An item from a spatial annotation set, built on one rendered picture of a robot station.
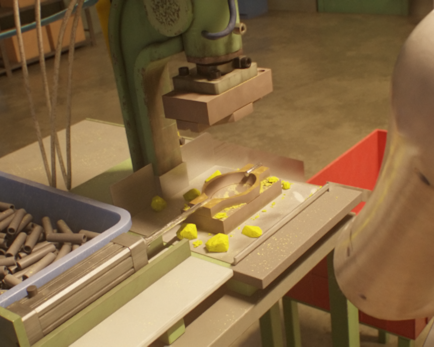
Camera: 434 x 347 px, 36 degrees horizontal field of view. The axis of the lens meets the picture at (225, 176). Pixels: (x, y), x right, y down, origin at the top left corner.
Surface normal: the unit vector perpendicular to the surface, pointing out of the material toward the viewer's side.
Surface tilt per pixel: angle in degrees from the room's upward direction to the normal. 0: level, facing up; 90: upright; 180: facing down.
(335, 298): 90
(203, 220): 90
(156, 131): 90
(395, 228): 115
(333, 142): 0
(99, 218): 81
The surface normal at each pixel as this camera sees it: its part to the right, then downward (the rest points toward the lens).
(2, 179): -0.63, 0.25
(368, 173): 0.77, 0.18
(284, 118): -0.12, -0.90
